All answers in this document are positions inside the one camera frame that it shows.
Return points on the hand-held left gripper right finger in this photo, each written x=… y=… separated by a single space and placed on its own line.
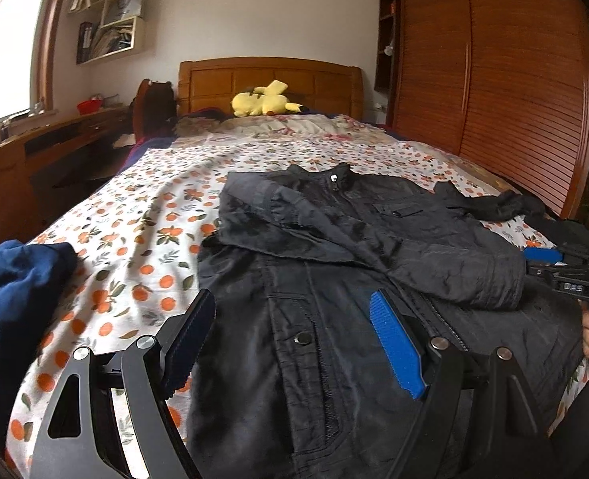
x=397 y=344

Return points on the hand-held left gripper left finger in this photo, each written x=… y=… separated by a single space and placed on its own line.
x=187 y=354

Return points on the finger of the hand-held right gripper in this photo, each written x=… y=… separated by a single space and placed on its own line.
x=544 y=255
x=549 y=272

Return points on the black jacket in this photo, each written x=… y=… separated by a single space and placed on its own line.
x=324 y=239

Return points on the black cloth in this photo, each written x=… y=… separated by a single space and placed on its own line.
x=569 y=232

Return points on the tan bed mat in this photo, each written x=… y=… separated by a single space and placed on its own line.
x=484 y=172

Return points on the orange floral bedsheet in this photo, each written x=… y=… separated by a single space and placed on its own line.
x=140 y=219

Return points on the wooden slatted wardrobe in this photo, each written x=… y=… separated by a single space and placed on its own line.
x=499 y=85

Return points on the navy blue cloth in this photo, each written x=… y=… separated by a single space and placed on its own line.
x=10 y=309

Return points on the black bag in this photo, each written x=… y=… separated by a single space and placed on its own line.
x=157 y=112

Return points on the narrow open wooden shelf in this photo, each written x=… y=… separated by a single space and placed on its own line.
x=384 y=70

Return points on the wooden desk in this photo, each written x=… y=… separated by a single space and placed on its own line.
x=0 y=179

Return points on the small white lamp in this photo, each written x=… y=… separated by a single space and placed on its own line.
x=389 y=50

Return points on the yellow plush toy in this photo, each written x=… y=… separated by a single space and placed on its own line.
x=259 y=102

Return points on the red bowl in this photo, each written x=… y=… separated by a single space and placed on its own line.
x=90 y=107

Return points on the wooden chair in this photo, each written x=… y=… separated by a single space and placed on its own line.
x=142 y=87

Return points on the wooden bed headboard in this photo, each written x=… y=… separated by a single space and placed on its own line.
x=209 y=80

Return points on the black binder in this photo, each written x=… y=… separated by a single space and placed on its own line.
x=84 y=42

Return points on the wooden framed window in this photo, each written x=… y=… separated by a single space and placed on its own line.
x=5 y=45

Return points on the cream wall shelf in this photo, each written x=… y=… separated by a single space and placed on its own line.
x=125 y=50

